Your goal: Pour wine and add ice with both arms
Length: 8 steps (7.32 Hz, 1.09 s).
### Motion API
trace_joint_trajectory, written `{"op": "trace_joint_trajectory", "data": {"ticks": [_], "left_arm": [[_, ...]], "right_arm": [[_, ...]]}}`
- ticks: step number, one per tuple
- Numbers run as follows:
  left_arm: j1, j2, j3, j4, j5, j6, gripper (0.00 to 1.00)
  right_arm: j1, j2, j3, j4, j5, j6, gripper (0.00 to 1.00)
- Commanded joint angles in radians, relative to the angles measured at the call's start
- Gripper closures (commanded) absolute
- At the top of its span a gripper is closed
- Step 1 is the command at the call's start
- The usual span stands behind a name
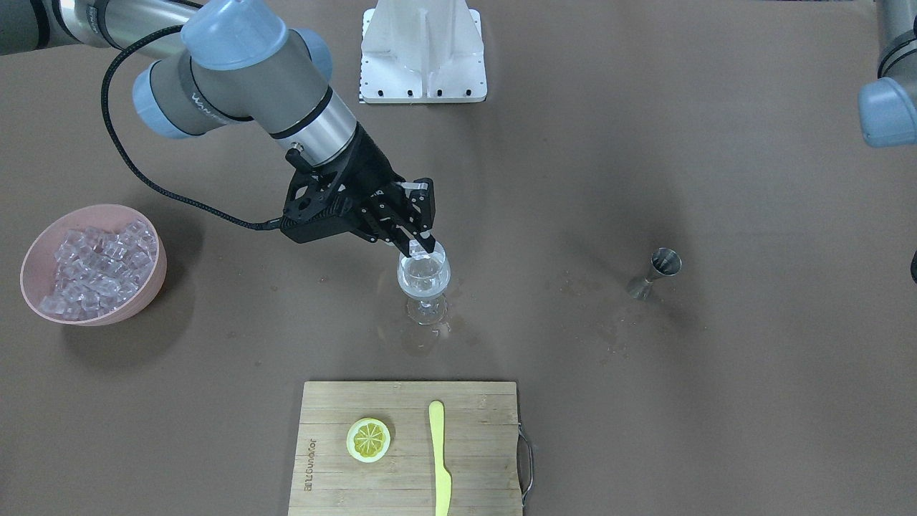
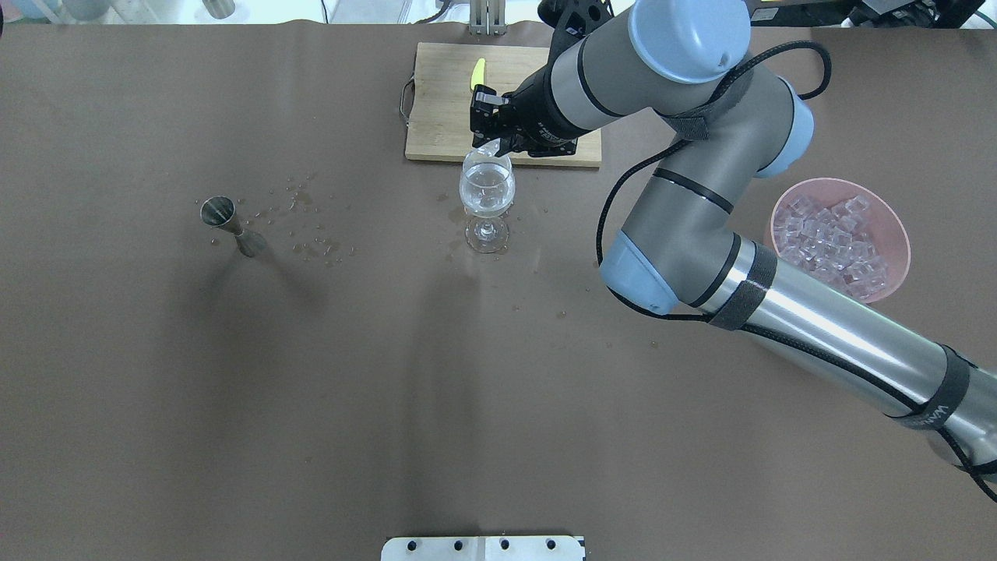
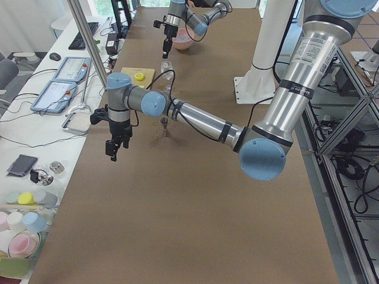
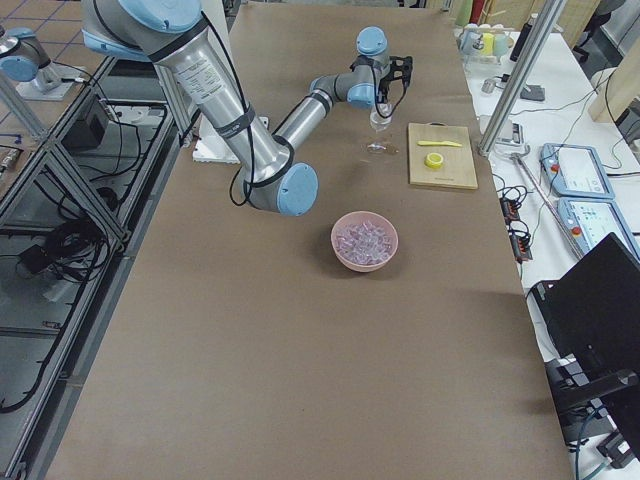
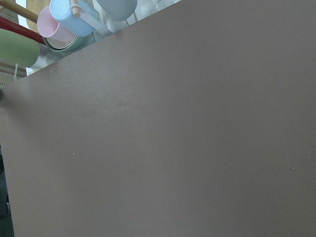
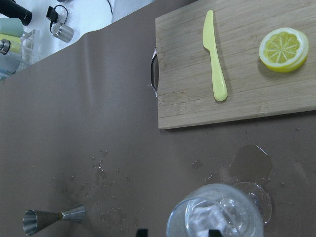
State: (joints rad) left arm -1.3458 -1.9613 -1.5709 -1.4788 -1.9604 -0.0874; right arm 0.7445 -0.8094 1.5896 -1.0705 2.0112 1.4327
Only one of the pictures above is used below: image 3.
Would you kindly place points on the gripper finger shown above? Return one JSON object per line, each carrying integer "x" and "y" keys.
{"x": 126, "y": 140}
{"x": 167, "y": 45}
{"x": 111, "y": 149}

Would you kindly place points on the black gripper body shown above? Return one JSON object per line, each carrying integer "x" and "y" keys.
{"x": 119, "y": 128}
{"x": 169, "y": 31}

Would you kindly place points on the clear ice cubes pile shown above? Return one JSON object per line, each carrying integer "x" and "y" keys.
{"x": 182, "y": 38}

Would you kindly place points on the steel double jigger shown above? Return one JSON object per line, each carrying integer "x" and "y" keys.
{"x": 164, "y": 123}

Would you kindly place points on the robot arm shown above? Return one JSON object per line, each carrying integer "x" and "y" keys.
{"x": 204, "y": 78}
{"x": 180, "y": 11}

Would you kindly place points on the clear wine glass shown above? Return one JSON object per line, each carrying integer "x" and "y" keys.
{"x": 167, "y": 75}

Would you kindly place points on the pink bowl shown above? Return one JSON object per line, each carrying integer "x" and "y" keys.
{"x": 184, "y": 46}

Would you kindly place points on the bamboo cutting board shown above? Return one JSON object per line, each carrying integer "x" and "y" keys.
{"x": 149, "y": 75}

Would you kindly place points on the white tray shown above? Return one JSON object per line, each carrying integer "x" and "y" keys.
{"x": 76, "y": 123}

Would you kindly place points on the metal rod tool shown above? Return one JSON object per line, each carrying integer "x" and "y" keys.
{"x": 82, "y": 105}

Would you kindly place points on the yellow lemon slice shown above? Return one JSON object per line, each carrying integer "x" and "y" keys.
{"x": 139, "y": 76}

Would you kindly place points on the black power adapter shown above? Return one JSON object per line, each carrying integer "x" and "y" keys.
{"x": 111, "y": 46}

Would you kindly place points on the steel cup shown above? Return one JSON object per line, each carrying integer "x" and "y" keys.
{"x": 56, "y": 167}

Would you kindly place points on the lower teach pendant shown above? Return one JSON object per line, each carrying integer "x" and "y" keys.
{"x": 55, "y": 97}

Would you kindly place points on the teach pendant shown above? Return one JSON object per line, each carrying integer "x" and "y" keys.
{"x": 55, "y": 97}
{"x": 73, "y": 69}

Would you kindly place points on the upper teach pendant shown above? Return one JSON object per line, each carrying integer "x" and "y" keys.
{"x": 73, "y": 69}

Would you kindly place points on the grey cup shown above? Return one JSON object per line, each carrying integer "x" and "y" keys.
{"x": 47, "y": 199}

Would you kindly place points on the grey cloth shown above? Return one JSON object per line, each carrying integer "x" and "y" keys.
{"x": 22, "y": 165}

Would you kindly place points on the black computer mouse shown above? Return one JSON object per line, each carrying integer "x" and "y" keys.
{"x": 54, "y": 56}

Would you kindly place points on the yellow cup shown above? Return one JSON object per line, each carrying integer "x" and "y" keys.
{"x": 26, "y": 198}

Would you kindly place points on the blue cup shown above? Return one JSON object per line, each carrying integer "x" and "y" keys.
{"x": 34, "y": 222}

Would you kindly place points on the pale green cup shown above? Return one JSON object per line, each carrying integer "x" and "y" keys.
{"x": 12, "y": 197}

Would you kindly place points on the white cup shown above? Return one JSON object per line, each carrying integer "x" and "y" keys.
{"x": 15, "y": 221}

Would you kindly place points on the pink cup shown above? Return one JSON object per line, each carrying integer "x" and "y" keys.
{"x": 23, "y": 245}

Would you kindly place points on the green bowl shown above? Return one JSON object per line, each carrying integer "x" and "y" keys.
{"x": 15, "y": 268}

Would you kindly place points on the aluminium frame post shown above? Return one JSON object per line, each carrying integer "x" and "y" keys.
{"x": 82, "y": 25}

